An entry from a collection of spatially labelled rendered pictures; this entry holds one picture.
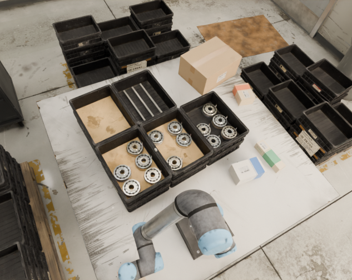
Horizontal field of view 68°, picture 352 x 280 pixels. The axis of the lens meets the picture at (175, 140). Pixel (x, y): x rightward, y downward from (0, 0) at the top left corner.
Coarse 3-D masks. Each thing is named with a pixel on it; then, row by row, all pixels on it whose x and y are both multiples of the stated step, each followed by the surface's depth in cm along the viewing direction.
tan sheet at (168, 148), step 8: (176, 120) 182; (160, 128) 177; (168, 136) 175; (176, 136) 175; (160, 144) 171; (168, 144) 171; (176, 144) 172; (192, 144) 173; (160, 152) 168; (168, 152) 168; (176, 152) 169; (184, 152) 169; (192, 152) 170; (200, 152) 170; (184, 160) 167; (192, 160) 167
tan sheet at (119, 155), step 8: (112, 152) 165; (120, 152) 166; (144, 152) 167; (112, 160) 162; (120, 160) 163; (128, 160) 163; (152, 160) 165; (112, 168) 160; (136, 168) 161; (136, 176) 158; (152, 176) 159; (120, 184) 155; (144, 184) 156
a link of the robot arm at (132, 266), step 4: (124, 264) 109; (128, 264) 109; (132, 264) 109; (136, 264) 111; (120, 268) 108; (124, 268) 108; (128, 268) 108; (132, 268) 108; (136, 268) 110; (120, 272) 107; (124, 272) 107; (128, 272) 107; (132, 272) 108; (136, 272) 109; (120, 276) 107; (124, 276) 107; (128, 276) 107; (132, 276) 107; (136, 276) 110
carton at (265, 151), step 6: (258, 144) 186; (264, 144) 186; (258, 150) 188; (264, 150) 184; (270, 150) 184; (264, 156) 185; (270, 156) 182; (276, 156) 182; (270, 162) 182; (276, 162) 180; (282, 162) 180; (276, 168) 179; (282, 168) 182
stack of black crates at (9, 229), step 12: (12, 192) 182; (0, 204) 187; (12, 204) 187; (24, 204) 198; (0, 216) 183; (12, 216) 183; (24, 216) 185; (0, 228) 179; (12, 228) 179; (24, 228) 179; (36, 228) 201; (0, 240) 175; (12, 240) 176; (24, 240) 167; (36, 240) 189
